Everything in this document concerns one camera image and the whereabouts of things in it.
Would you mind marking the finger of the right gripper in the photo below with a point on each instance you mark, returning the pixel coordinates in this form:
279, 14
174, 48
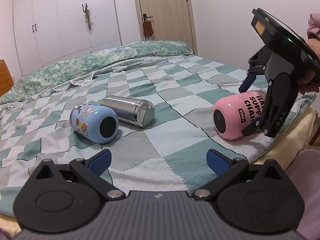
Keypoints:
248, 81
255, 126

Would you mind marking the black door handle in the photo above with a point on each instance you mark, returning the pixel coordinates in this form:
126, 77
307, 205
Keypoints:
145, 17

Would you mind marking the blue cartoon cup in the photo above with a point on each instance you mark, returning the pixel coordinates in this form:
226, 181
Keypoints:
98, 124

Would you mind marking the checkered green bed blanket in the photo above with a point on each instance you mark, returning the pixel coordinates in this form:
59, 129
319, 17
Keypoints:
167, 152

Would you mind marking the person's right hand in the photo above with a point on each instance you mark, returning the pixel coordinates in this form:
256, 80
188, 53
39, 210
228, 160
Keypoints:
307, 84

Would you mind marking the green floral duvet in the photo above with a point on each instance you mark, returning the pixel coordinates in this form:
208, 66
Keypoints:
46, 79

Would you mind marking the brown plush toy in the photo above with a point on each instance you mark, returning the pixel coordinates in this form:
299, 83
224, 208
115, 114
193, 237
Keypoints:
147, 28

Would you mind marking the hanging plush ornament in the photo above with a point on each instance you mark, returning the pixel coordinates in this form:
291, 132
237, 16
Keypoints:
88, 18

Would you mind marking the light wooden door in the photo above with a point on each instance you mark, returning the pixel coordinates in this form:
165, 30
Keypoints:
171, 20

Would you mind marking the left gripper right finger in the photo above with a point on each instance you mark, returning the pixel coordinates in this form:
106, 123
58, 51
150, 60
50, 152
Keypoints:
228, 171

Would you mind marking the silver steel cup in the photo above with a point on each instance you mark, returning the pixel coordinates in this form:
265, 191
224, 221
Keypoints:
138, 112

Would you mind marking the pink sleeve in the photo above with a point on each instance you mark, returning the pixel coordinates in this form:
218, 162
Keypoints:
313, 30

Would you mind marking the white wardrobe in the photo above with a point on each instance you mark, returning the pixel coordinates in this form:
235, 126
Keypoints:
47, 31

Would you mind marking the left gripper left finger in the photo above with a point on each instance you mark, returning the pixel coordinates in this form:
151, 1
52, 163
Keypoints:
88, 172

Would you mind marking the orange wooden headboard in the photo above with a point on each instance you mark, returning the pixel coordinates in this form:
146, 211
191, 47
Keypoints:
6, 81

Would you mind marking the pink steel cup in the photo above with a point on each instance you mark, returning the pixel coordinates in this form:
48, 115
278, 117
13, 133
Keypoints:
232, 114

